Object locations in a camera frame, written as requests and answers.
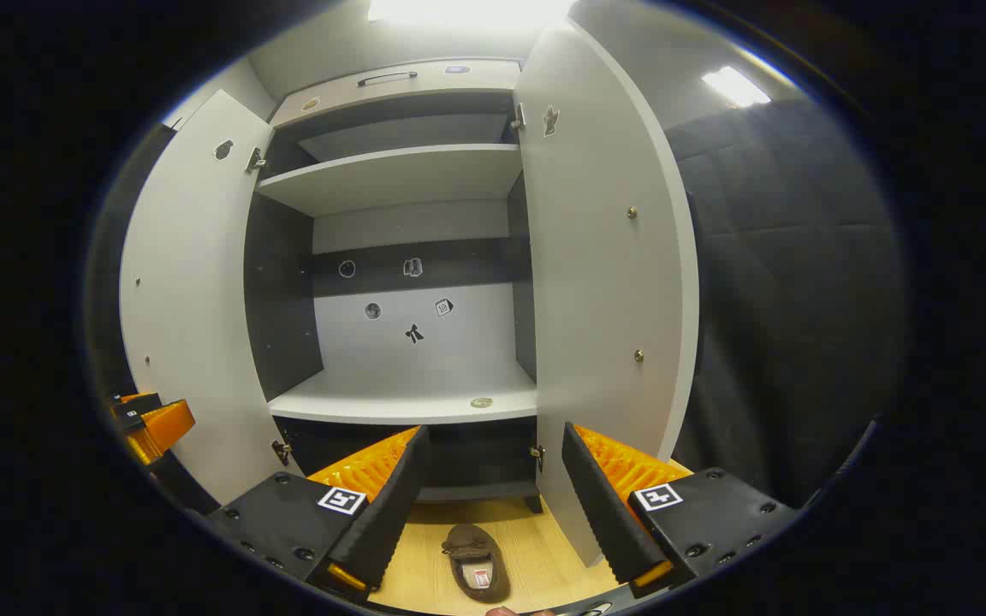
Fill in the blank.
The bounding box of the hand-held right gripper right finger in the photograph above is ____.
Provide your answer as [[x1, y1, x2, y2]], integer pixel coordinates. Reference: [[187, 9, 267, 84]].
[[561, 421, 802, 600]]

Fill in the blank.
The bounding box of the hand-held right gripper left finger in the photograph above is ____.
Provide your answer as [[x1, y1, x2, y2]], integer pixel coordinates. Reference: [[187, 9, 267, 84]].
[[205, 424, 431, 600]]

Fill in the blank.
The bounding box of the brown fuzzy shoe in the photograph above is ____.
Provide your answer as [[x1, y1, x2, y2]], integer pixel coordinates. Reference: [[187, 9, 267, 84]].
[[442, 524, 512, 605]]

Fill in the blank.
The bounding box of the white cabinet door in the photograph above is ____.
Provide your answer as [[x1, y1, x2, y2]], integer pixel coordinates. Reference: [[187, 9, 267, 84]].
[[119, 89, 324, 507], [514, 21, 701, 569]]

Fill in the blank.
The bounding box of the white cabinet shelf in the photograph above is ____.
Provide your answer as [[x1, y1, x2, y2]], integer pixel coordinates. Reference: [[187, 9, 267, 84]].
[[267, 359, 539, 427], [256, 143, 525, 217]]

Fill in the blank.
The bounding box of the white cabinet drawer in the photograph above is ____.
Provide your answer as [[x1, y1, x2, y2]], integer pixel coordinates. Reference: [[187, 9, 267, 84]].
[[269, 58, 522, 131]]

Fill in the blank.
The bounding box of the ceiling light panel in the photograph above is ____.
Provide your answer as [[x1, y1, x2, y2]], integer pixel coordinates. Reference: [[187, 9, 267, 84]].
[[702, 66, 773, 109], [367, 0, 577, 27]]

